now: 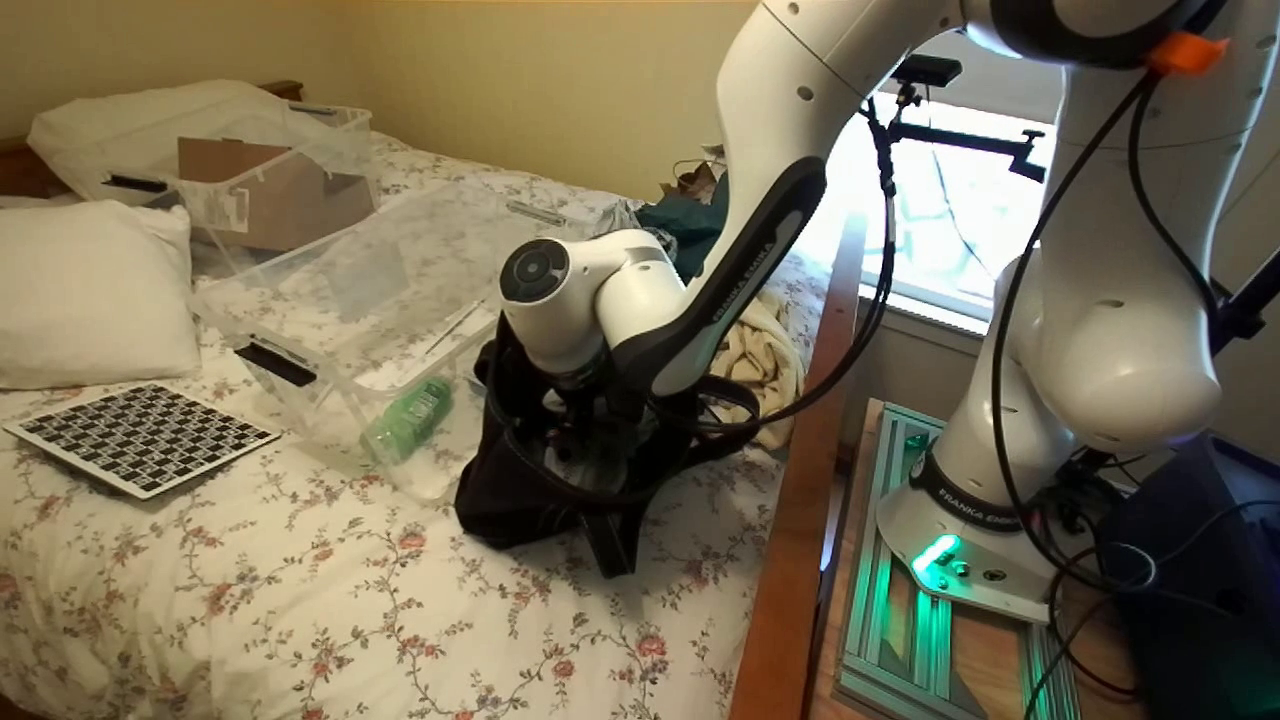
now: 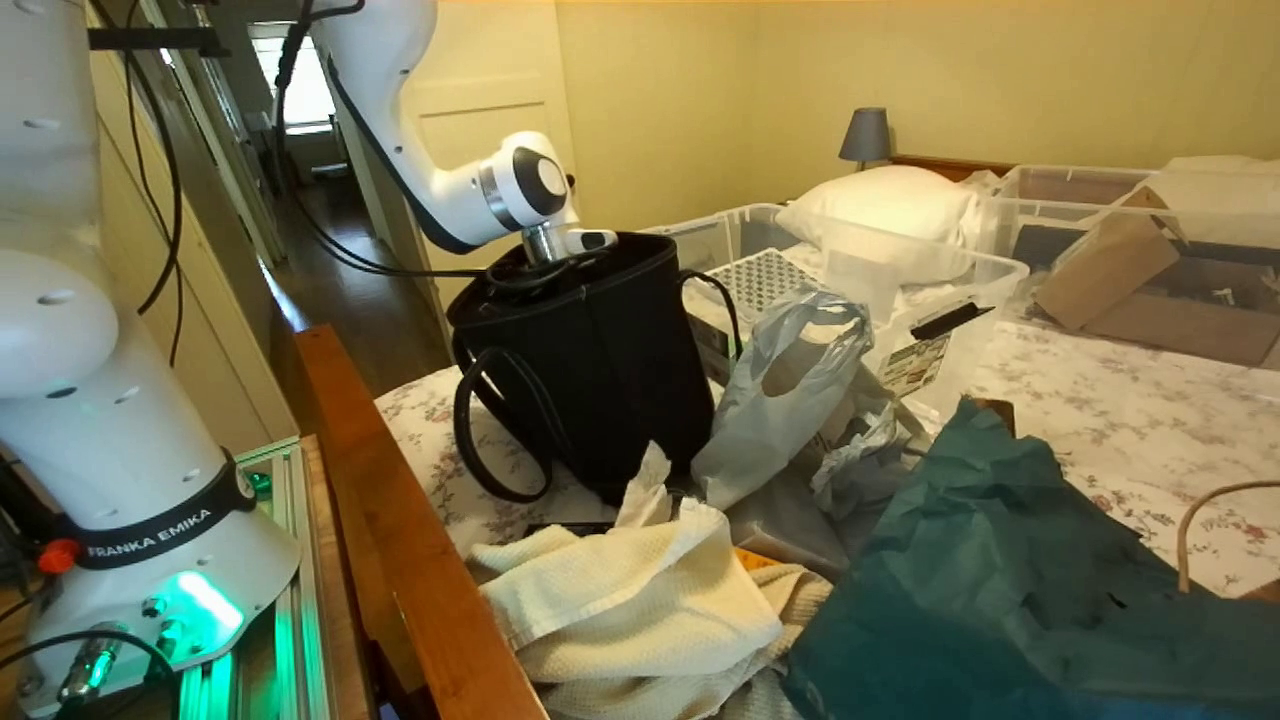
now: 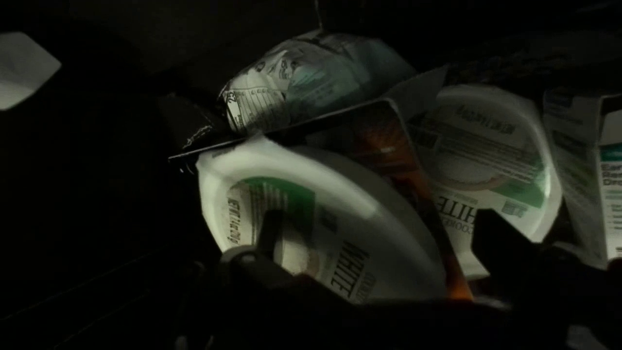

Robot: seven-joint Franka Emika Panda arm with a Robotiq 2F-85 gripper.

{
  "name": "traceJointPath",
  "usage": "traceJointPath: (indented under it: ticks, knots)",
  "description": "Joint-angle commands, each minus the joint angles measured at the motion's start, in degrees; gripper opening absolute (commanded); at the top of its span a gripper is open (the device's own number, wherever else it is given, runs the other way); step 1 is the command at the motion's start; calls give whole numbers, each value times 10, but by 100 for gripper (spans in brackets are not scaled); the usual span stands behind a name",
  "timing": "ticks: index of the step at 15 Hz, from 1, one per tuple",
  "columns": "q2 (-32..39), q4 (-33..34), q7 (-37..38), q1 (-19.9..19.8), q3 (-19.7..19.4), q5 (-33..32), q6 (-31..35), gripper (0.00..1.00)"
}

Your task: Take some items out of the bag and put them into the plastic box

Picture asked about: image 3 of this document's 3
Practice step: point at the white paper carton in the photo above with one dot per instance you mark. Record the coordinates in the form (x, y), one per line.
(583, 176)

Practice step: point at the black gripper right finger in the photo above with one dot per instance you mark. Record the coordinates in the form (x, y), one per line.
(511, 254)

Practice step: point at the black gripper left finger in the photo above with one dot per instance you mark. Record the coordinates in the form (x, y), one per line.
(269, 260)

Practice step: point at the white round floss package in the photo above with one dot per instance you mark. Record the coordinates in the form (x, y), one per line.
(492, 149)

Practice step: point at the white green-label floss container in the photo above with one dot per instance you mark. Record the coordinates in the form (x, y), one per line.
(370, 226)

